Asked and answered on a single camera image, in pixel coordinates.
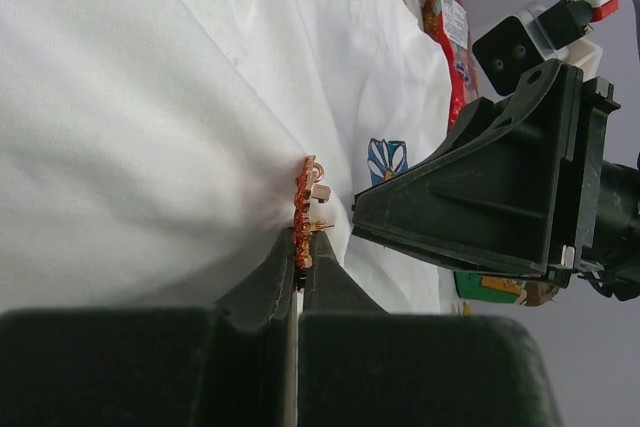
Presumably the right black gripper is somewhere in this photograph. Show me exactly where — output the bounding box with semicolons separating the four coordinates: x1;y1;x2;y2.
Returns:
352;60;623;287

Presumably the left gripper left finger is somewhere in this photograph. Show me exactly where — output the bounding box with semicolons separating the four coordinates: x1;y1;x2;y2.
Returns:
1;230;296;426

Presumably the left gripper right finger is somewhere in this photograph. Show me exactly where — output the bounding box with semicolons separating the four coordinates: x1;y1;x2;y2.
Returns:
297;234;560;426

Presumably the red maple leaf brooch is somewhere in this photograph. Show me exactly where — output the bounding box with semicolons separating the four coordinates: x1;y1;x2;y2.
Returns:
292;155;333;293

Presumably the white t-shirt daisy print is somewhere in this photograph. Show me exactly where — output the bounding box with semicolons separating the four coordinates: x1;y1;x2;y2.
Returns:
1;0;461;314

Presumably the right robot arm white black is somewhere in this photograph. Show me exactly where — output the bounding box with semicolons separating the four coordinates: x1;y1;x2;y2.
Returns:
353;60;639;301

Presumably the yellow Lays chips bag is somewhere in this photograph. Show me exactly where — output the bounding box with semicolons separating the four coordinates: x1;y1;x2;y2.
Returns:
462;302;473;316

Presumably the red candy bag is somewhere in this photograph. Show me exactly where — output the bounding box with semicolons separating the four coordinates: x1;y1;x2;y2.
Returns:
422;0;479;130

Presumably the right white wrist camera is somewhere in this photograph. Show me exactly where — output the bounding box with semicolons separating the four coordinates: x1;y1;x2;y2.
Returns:
472;0;619;96

